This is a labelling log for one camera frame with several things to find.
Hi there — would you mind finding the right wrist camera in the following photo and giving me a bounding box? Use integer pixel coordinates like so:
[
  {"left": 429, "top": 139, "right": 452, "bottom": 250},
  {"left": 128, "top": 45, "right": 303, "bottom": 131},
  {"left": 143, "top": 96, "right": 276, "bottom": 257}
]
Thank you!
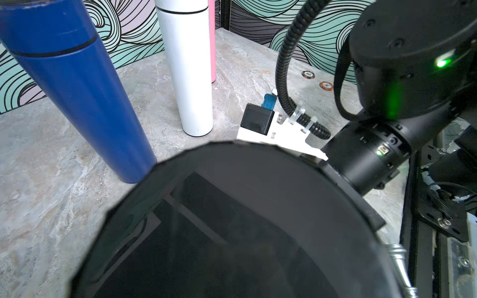
[{"left": 237, "top": 89, "right": 328, "bottom": 161}]

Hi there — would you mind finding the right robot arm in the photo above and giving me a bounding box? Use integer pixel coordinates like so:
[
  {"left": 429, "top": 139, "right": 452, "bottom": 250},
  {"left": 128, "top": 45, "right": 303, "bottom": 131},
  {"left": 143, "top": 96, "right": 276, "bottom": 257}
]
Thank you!
[{"left": 297, "top": 1, "right": 477, "bottom": 194}]

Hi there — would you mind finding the black thermos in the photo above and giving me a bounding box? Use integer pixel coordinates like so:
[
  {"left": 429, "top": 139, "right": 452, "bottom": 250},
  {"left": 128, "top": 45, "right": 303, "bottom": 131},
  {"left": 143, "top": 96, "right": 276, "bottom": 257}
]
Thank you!
[{"left": 70, "top": 142, "right": 402, "bottom": 298}]

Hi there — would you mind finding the pink thermos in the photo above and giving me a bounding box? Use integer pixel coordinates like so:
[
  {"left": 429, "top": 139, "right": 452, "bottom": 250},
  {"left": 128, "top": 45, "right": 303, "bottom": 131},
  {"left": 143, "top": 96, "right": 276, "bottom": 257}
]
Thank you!
[{"left": 208, "top": 0, "right": 216, "bottom": 83}]

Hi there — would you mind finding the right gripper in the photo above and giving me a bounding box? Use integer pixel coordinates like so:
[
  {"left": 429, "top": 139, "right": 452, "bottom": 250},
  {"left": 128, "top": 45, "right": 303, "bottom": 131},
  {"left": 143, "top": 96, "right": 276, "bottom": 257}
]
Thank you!
[{"left": 322, "top": 120, "right": 411, "bottom": 195}]

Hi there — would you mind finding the blue thermos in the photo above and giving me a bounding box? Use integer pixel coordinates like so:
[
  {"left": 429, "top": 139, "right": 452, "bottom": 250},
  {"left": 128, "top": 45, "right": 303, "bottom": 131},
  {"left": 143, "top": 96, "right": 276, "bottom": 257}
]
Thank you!
[{"left": 1, "top": 1, "right": 157, "bottom": 183}]

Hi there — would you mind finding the white thermos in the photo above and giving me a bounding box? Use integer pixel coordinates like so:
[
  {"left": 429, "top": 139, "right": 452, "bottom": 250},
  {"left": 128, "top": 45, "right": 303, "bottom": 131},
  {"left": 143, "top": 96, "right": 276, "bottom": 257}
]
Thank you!
[{"left": 155, "top": 1, "right": 213, "bottom": 137}]

